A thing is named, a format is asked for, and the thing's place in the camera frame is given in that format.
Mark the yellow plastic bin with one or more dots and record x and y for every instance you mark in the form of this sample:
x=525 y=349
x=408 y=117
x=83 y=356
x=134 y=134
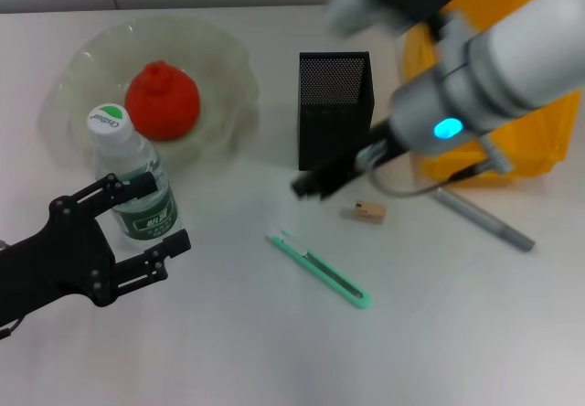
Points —
x=548 y=141

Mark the black mesh pen holder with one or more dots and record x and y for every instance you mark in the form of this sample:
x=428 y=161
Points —
x=333 y=104

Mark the green utility knife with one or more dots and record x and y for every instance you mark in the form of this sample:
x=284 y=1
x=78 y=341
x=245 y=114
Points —
x=320 y=271

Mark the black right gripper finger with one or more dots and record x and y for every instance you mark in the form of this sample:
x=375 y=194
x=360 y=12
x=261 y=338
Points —
x=320 y=182

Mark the red-orange fruit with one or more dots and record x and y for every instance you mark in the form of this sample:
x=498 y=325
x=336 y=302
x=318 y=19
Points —
x=164 y=99

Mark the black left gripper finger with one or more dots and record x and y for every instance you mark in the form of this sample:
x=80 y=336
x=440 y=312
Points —
x=146 y=266
x=114 y=191

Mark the translucent glass fruit plate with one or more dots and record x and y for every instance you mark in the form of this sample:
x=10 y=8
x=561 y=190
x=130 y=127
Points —
x=219 y=81

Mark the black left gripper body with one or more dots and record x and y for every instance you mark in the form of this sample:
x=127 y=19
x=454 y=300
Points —
x=55 y=259

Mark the water bottle green label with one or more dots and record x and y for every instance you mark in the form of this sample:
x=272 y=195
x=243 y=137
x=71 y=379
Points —
x=146 y=223

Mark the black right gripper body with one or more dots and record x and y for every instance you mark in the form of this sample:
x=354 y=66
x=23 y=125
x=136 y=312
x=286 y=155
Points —
x=370 y=150

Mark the grey marker pen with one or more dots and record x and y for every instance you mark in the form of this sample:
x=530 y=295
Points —
x=484 y=221

